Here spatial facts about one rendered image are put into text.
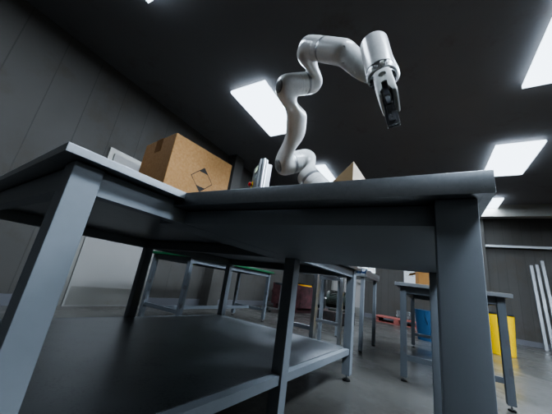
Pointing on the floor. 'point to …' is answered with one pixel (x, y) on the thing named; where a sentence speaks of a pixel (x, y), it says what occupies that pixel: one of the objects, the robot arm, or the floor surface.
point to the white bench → (189, 282)
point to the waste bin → (423, 323)
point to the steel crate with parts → (304, 295)
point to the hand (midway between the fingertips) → (393, 120)
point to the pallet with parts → (393, 318)
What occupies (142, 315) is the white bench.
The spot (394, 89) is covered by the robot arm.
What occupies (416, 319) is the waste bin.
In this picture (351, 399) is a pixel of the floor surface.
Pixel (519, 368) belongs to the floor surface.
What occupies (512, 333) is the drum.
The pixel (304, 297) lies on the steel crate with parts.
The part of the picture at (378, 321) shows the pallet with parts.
